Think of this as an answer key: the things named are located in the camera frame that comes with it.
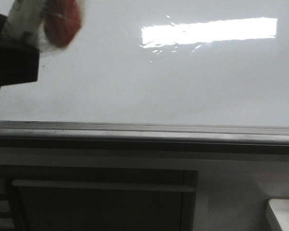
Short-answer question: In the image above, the red round magnet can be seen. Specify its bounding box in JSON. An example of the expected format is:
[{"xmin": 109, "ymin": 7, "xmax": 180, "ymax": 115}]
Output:
[{"xmin": 44, "ymin": 0, "xmax": 81, "ymax": 48}]

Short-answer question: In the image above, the white black whiteboard marker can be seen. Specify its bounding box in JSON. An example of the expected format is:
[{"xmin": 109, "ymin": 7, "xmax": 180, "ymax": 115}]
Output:
[{"xmin": 0, "ymin": 0, "xmax": 45, "ymax": 98}]

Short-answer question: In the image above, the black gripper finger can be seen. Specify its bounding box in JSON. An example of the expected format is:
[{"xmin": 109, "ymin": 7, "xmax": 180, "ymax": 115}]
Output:
[{"xmin": 0, "ymin": 14, "xmax": 39, "ymax": 87}]

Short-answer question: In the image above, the white whiteboard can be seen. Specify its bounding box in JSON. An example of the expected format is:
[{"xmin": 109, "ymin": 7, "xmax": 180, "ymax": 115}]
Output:
[{"xmin": 0, "ymin": 0, "xmax": 289, "ymax": 127}]

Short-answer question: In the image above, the grey whiteboard marker tray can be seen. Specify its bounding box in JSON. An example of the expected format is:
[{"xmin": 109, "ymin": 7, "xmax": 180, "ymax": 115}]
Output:
[{"xmin": 0, "ymin": 121, "xmax": 289, "ymax": 146}]

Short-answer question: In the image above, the dark cabinet with bar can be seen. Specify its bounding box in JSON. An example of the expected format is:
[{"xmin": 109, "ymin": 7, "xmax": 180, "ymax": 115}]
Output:
[{"xmin": 4, "ymin": 168, "xmax": 198, "ymax": 231}]

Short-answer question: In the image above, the white box with red button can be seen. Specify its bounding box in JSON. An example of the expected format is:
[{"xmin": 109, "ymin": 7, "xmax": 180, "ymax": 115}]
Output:
[{"xmin": 265, "ymin": 199, "xmax": 289, "ymax": 231}]

